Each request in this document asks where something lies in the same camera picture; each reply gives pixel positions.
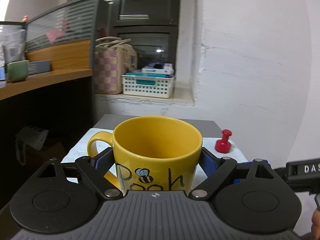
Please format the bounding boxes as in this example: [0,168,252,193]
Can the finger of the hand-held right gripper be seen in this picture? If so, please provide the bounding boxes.
[272,167,288,182]

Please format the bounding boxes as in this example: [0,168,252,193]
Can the red knob stamp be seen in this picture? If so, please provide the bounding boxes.
[215,129,233,154]

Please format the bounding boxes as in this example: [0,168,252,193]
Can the ribbed glass cup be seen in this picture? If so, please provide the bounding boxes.
[2,42,27,64]

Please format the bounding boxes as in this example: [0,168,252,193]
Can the white and blue box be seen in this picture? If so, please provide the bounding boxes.
[141,63,175,79]

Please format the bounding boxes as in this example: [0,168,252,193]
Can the teal flat box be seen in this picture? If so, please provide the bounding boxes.
[125,72,167,80]

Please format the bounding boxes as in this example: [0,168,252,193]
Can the white towel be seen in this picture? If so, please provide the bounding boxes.
[61,127,248,164]

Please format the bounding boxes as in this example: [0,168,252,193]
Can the yellow mug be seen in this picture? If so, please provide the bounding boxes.
[86,116,203,198]

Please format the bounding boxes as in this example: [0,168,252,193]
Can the small grey table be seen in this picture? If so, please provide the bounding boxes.
[93,114,216,138]

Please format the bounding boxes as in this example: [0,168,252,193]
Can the white perforated basket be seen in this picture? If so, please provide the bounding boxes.
[121,73,175,99]

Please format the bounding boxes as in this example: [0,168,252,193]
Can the colourful printed gift bag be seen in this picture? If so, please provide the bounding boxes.
[124,44,138,72]

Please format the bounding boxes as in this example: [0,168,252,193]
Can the green ceramic cup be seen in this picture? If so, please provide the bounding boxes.
[6,60,30,83]

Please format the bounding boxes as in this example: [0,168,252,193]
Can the checked tote bag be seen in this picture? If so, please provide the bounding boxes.
[94,37,138,95]

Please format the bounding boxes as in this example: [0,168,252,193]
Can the grey-blue card box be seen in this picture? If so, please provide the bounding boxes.
[27,60,51,75]

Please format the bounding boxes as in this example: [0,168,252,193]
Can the curved wooden desk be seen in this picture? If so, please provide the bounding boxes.
[0,68,93,101]

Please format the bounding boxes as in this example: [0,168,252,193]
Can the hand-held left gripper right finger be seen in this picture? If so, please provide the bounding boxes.
[189,147,292,202]

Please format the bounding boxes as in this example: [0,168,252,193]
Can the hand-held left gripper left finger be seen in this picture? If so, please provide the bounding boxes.
[23,147,121,200]

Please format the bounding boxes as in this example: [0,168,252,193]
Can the pink sticky note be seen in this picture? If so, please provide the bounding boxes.
[46,28,63,43]

